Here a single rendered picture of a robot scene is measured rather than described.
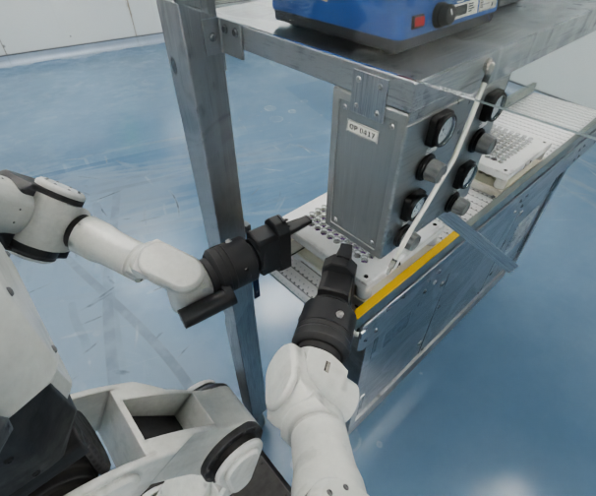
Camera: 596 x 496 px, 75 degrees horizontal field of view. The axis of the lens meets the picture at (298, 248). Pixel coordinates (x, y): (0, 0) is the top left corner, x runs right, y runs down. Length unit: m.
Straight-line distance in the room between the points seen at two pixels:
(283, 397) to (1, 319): 0.29
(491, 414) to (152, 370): 1.31
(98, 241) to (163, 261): 0.12
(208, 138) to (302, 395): 0.41
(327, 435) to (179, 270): 0.35
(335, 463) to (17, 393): 0.27
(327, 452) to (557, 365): 1.59
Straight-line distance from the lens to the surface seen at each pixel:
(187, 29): 0.59
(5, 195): 0.71
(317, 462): 0.42
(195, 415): 0.83
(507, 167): 1.09
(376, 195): 0.47
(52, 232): 0.75
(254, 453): 0.87
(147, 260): 0.66
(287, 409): 0.48
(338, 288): 0.61
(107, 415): 0.77
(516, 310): 2.06
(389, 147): 0.44
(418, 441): 1.57
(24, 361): 0.37
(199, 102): 0.62
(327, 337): 0.56
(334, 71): 0.46
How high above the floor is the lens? 1.42
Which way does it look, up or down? 43 degrees down
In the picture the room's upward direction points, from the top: straight up
